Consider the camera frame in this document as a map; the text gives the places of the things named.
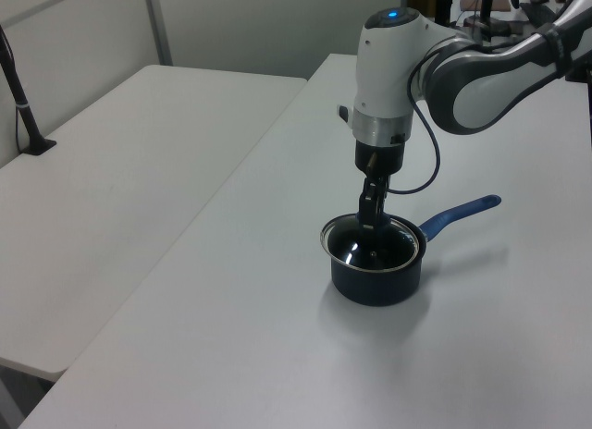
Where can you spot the black monitor stand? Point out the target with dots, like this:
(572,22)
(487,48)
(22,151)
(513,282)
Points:
(486,8)

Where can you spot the black camera stand pole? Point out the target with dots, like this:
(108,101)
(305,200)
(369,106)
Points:
(22,110)

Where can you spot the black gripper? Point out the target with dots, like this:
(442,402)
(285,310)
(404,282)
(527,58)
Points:
(381,158)

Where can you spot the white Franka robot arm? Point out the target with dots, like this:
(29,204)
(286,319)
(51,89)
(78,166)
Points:
(388,73)

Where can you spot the black keyboard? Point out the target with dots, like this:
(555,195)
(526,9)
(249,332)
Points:
(536,14)

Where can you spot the glass lid with blue knob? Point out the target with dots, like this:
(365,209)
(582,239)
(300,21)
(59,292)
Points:
(398,248)

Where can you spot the grey metal partition post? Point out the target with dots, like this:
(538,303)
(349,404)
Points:
(157,24)

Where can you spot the black clamped camera stand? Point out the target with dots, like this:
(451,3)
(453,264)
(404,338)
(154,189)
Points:
(580,75)

